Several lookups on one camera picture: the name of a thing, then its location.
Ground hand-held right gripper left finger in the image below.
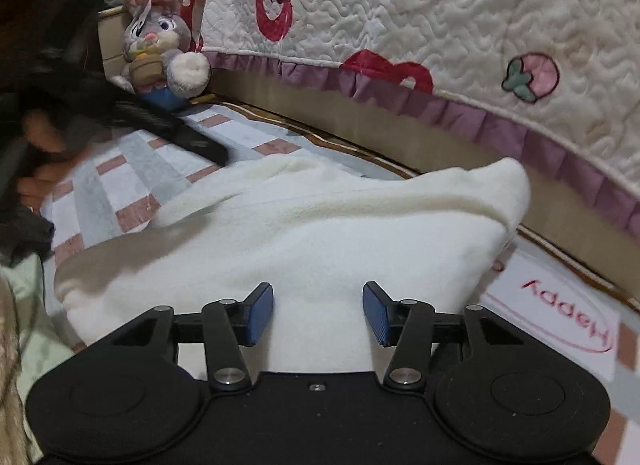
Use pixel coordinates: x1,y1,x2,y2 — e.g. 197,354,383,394
107,282,275,393

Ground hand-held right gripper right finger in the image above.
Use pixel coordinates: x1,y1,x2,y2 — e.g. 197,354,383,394
363,281,528,392

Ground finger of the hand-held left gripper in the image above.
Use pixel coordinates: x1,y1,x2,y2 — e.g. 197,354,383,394
110,98,232,167

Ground white fleece garment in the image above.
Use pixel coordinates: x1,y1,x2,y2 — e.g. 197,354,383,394
52,158,531,376

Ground person's left hand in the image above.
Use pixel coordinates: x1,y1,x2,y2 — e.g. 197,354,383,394
17,112,76,211

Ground cream bedside cabinet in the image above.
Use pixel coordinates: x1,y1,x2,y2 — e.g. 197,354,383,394
97,5,132,82

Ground checkered oval rug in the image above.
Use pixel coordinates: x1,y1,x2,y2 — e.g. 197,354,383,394
37,95,640,446

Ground dark wooden cabinet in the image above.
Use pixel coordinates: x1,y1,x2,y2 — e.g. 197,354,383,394
0,0,101,76

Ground grey bunny plush toy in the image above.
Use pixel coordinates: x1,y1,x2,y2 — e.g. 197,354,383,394
110,0,211,111

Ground pale green cloth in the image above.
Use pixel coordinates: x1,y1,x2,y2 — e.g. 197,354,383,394
0,255,58,465

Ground white quilted bedspread red print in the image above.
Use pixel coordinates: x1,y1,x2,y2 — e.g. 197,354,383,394
182,0,640,246

